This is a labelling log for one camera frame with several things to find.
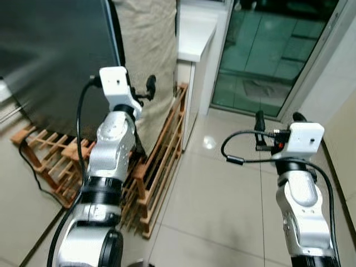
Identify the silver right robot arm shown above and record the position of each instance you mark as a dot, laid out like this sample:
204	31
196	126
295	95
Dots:
300	194

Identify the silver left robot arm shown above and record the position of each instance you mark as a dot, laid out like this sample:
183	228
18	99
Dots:
108	144

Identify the dark grey fridge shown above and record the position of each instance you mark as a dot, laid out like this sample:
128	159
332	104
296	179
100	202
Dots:
50	55

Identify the large beige fabric cover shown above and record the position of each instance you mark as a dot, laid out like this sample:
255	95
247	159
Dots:
147	44

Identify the beige cabinet grey top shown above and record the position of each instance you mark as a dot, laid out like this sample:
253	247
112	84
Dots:
342	150

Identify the white countertop cabinet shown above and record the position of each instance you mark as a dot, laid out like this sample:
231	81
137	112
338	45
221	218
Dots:
194	33

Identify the glass sliding door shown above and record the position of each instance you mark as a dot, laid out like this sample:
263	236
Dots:
261	44

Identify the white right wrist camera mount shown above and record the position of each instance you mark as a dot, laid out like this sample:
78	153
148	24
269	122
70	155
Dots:
306	136

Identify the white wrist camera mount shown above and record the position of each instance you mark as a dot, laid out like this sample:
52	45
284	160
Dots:
114	83
306	136

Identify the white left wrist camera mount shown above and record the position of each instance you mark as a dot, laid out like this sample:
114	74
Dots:
114	83

